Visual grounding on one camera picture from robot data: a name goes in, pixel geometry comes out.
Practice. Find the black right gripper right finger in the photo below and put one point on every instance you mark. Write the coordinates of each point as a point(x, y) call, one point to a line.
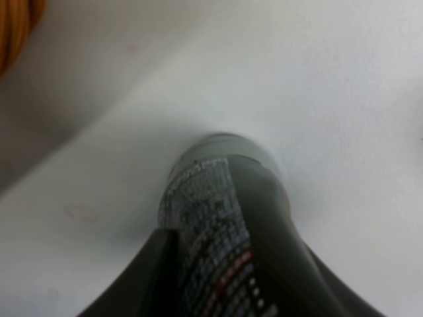
point(337, 294)

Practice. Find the orange woven basket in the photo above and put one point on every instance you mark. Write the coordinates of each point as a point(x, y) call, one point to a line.
point(19, 18)

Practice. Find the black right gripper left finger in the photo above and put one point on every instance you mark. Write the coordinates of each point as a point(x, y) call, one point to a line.
point(147, 287)

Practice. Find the dark grey cosmetic tube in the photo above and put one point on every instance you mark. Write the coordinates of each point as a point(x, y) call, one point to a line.
point(239, 253)

